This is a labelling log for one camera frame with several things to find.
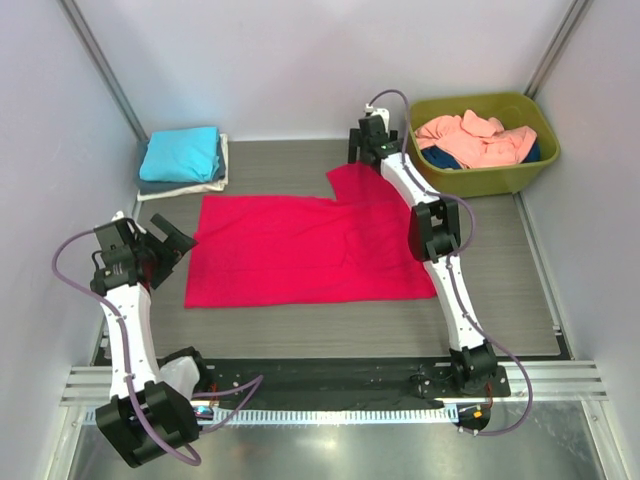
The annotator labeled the red t shirt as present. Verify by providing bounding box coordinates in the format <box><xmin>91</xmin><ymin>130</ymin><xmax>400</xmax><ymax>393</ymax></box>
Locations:
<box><xmin>184</xmin><ymin>164</ymin><xmax>436</xmax><ymax>308</ymax></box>

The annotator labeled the olive green plastic bin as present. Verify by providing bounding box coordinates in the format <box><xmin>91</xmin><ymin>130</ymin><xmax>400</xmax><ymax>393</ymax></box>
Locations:
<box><xmin>407</xmin><ymin>92</ymin><xmax>560</xmax><ymax>198</ymax></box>

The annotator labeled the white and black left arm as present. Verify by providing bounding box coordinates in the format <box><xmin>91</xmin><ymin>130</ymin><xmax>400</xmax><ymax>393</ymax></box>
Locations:
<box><xmin>90</xmin><ymin>212</ymin><xmax>206</xmax><ymax>468</ymax></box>

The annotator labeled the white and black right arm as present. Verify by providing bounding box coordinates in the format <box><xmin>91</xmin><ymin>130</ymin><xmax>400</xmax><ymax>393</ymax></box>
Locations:
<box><xmin>348</xmin><ymin>105</ymin><xmax>498</xmax><ymax>395</ymax></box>

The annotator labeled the dark blue t shirt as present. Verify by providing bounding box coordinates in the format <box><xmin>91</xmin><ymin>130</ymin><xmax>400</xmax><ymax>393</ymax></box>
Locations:
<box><xmin>421</xmin><ymin>141</ymin><xmax>541</xmax><ymax>170</ymax></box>

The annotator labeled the folded white t shirt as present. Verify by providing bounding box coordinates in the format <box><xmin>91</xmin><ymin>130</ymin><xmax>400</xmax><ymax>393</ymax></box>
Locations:
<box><xmin>136</xmin><ymin>132</ymin><xmax>231</xmax><ymax>203</ymax></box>

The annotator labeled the peach t shirt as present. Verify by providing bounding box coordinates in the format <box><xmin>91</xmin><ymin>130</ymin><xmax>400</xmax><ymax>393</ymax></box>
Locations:
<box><xmin>414</xmin><ymin>110</ymin><xmax>538</xmax><ymax>170</ymax></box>

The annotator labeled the folded turquoise t shirt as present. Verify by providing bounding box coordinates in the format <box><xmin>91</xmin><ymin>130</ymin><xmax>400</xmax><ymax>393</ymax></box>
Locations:
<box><xmin>139</xmin><ymin>126</ymin><xmax>220</xmax><ymax>183</ymax></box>

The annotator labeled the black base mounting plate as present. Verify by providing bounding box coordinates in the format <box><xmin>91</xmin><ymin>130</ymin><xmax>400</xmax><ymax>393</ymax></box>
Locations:
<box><xmin>198</xmin><ymin>357</ymin><xmax>511</xmax><ymax>411</ymax></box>

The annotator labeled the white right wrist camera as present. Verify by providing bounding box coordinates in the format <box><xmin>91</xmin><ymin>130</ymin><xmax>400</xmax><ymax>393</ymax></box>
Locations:
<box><xmin>364</xmin><ymin>103</ymin><xmax>390</xmax><ymax>126</ymax></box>

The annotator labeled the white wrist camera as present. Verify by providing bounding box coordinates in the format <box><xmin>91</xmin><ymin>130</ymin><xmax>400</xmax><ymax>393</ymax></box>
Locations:
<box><xmin>364</xmin><ymin>103</ymin><xmax>390</xmax><ymax>126</ymax></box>
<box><xmin>110</xmin><ymin>211</ymin><xmax>127</xmax><ymax>223</ymax></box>

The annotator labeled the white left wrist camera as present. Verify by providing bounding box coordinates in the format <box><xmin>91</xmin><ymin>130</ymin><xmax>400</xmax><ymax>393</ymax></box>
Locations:
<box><xmin>110</xmin><ymin>211</ymin><xmax>127</xmax><ymax>223</ymax></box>

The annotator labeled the aluminium front rail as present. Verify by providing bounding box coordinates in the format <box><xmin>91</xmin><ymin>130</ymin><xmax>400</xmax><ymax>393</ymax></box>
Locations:
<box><xmin>59</xmin><ymin>361</ymin><xmax>608</xmax><ymax>407</ymax></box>

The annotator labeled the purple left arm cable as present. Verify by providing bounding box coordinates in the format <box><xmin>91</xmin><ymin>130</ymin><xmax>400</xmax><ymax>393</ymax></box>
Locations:
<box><xmin>51</xmin><ymin>228</ymin><xmax>264</xmax><ymax>468</ymax></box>

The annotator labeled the white slotted cable duct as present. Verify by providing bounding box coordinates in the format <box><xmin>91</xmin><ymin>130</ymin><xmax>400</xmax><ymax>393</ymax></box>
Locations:
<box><xmin>84</xmin><ymin>405</ymin><xmax>460</xmax><ymax>427</ymax></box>

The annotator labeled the right aluminium frame post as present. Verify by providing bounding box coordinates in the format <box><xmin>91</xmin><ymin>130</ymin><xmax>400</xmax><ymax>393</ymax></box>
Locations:
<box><xmin>523</xmin><ymin>0</ymin><xmax>594</xmax><ymax>100</ymax></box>

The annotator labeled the aluminium frame post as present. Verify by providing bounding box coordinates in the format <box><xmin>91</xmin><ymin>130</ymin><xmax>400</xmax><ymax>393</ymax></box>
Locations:
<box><xmin>58</xmin><ymin>0</ymin><xmax>148</xmax><ymax>142</ymax></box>
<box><xmin>523</xmin><ymin>0</ymin><xmax>594</xmax><ymax>100</ymax></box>

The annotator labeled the left aluminium frame post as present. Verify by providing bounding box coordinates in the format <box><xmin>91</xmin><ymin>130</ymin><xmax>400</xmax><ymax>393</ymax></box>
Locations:
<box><xmin>58</xmin><ymin>0</ymin><xmax>148</xmax><ymax>142</ymax></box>

